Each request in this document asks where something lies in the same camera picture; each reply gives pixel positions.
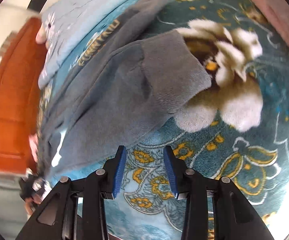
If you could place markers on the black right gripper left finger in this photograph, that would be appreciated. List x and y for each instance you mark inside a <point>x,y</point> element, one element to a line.
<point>74,209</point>

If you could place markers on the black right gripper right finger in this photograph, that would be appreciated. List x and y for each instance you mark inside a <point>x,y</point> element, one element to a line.
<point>234,217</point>

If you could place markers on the grey sweatshirt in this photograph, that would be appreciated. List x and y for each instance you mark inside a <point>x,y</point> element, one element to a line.
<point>127,89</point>

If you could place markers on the pink knitted cloth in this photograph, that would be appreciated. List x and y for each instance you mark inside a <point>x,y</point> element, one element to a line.
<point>33,143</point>

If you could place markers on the teal floral bed blanket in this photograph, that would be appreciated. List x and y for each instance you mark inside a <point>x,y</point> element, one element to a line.
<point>237,128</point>

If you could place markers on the orange wooden headboard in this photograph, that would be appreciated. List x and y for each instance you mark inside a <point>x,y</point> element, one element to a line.
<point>20,68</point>

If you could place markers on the pink floral pillow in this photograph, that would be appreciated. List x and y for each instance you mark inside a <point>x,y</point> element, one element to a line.
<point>41,37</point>

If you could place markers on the light blue floral quilt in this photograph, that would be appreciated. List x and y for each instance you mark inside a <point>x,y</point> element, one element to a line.
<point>66,23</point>

